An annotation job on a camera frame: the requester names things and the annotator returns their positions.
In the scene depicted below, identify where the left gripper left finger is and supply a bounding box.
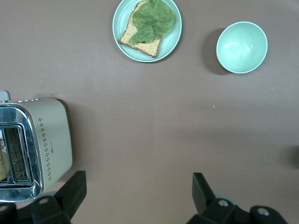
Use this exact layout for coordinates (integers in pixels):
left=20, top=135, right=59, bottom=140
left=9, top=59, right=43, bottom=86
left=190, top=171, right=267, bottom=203
left=30, top=171, right=87, bottom=224

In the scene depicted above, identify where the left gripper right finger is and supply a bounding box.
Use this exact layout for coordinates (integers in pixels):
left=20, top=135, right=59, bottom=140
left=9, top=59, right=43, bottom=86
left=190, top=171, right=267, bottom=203
left=186, top=172, right=252, bottom=224

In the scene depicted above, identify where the brown toast slice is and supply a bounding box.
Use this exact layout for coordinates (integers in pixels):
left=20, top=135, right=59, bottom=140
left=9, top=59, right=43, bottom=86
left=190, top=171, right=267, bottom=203
left=0, top=151, right=10, bottom=182

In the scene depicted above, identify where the beige and chrome toaster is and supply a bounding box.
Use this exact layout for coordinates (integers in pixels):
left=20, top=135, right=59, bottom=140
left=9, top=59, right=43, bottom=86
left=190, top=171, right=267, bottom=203
left=0, top=90, right=74, bottom=203

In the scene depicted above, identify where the pale green bowl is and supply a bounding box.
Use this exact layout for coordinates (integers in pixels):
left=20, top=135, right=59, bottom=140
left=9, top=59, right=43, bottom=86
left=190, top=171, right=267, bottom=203
left=216, top=21, right=269, bottom=74

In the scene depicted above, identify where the bread slice under lettuce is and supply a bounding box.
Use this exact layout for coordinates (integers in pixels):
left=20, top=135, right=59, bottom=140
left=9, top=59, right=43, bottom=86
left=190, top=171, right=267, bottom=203
left=119, top=0, right=163, bottom=59

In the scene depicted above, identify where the pale green plate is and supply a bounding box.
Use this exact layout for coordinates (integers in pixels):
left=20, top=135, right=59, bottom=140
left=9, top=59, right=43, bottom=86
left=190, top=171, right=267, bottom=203
left=112, top=0, right=183, bottom=63

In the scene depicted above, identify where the green lettuce leaf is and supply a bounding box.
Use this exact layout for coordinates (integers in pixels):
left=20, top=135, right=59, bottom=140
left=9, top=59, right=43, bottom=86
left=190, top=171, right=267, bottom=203
left=128, top=0, right=175, bottom=45

